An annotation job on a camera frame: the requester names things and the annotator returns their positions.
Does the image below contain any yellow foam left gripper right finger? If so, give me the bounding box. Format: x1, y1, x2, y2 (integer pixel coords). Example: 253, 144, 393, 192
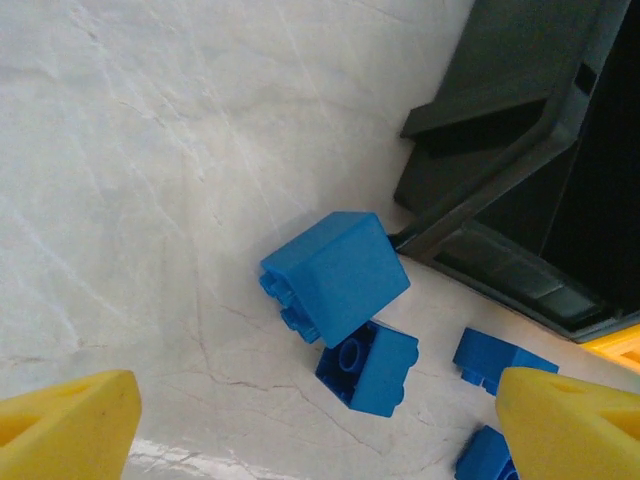
496, 366, 640, 480

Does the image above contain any black plastic bin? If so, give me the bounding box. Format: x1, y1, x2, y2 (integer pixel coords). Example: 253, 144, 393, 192
393, 0, 640, 345

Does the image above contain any small blue lego brick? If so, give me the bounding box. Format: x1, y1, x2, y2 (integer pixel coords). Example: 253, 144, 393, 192
314, 319, 420, 417
452, 327, 560, 397
452, 424, 521, 480

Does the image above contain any yellow plastic bin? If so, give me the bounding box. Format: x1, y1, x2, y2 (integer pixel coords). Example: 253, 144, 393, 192
582, 323, 640, 371

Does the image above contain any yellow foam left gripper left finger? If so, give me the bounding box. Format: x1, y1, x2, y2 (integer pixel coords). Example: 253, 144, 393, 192
0, 369, 143, 480

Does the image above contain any large blue lego brick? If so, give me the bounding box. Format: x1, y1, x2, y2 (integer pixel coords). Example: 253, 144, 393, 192
258, 210, 412, 350

